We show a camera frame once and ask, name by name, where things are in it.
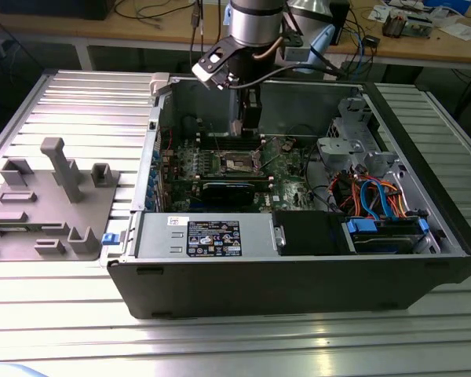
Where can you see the thin metal locking lever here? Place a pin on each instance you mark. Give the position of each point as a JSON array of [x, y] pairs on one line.
[[217, 146]]

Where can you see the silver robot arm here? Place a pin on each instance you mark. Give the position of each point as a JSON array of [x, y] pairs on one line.
[[255, 23]]

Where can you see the black RAM slot white clips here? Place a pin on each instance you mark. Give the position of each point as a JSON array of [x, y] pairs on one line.
[[231, 143], [231, 137]]

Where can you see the CPU socket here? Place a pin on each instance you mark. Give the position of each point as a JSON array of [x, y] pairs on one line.
[[239, 153]]

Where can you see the round silver coin battery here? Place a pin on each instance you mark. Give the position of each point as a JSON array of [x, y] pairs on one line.
[[286, 145]]

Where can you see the grey plastic case latch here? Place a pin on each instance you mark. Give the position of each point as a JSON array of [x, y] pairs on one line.
[[159, 84]]

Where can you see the black box device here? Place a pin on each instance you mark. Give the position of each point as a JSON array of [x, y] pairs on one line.
[[339, 23]]

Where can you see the wooden desk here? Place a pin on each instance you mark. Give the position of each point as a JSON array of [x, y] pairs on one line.
[[149, 33]]

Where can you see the black graphics card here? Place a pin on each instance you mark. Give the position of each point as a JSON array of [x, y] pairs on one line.
[[227, 192]]

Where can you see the grey metal drive cage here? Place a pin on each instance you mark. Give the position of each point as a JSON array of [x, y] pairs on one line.
[[349, 145]]

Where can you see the green motherboard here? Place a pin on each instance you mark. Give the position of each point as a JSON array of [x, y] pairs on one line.
[[290, 188]]

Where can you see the small electronic device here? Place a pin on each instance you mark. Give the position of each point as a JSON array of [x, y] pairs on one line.
[[400, 27]]

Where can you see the black drive bay box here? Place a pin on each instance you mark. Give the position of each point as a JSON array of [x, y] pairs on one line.
[[310, 231]]

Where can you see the silver power supply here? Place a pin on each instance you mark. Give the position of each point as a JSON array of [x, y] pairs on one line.
[[157, 235]]

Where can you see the dark monitor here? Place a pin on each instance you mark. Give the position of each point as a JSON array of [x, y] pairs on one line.
[[63, 8]]

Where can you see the white papers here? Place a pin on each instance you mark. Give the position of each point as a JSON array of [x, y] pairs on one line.
[[463, 31]]

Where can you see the hard disk blue carrier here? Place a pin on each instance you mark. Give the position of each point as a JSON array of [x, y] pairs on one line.
[[377, 243]]

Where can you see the blue case latch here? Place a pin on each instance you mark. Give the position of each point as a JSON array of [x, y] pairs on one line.
[[110, 239]]

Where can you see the black PC case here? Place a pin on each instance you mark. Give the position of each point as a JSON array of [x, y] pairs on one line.
[[259, 286]]

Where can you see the grey parts rack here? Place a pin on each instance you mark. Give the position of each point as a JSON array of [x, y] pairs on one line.
[[43, 220]]

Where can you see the pale blue plastic object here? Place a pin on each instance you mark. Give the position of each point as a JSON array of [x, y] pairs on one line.
[[12, 372]]

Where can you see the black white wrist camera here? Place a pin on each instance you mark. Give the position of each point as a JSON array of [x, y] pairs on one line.
[[210, 64]]

